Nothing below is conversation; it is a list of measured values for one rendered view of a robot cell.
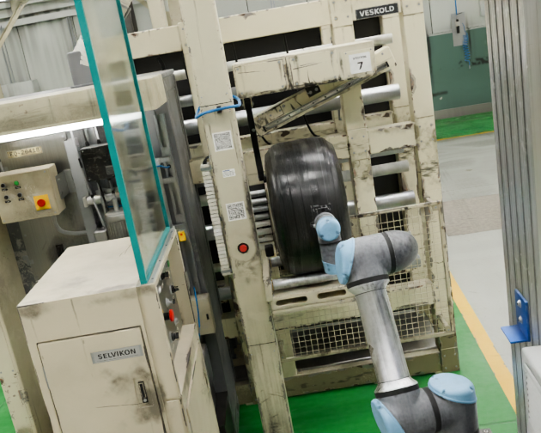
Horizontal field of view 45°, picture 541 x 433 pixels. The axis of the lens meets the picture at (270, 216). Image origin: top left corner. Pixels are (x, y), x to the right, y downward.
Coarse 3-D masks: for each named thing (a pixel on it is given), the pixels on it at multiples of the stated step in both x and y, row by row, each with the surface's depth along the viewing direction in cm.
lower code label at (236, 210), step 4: (228, 204) 266; (232, 204) 266; (236, 204) 266; (240, 204) 266; (244, 204) 266; (228, 208) 266; (232, 208) 266; (236, 208) 266; (240, 208) 266; (244, 208) 266; (228, 212) 266; (232, 212) 267; (236, 212) 267; (240, 212) 267; (244, 212) 267; (228, 216) 267; (232, 216) 267; (236, 216) 267; (240, 216) 267; (244, 216) 267; (228, 220) 267; (232, 220) 267
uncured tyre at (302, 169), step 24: (288, 144) 264; (312, 144) 260; (264, 168) 266; (288, 168) 252; (312, 168) 251; (336, 168) 253; (288, 192) 248; (312, 192) 248; (336, 192) 248; (288, 216) 248; (312, 216) 248; (336, 216) 248; (288, 240) 251; (312, 240) 251; (288, 264) 261; (312, 264) 260
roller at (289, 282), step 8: (320, 272) 268; (272, 280) 269; (280, 280) 268; (288, 280) 267; (296, 280) 267; (304, 280) 267; (312, 280) 267; (320, 280) 267; (328, 280) 268; (272, 288) 268; (280, 288) 268
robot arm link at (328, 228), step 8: (320, 216) 219; (328, 216) 215; (320, 224) 212; (328, 224) 211; (336, 224) 211; (320, 232) 212; (328, 232) 212; (336, 232) 212; (320, 240) 216; (328, 240) 212; (336, 240) 214
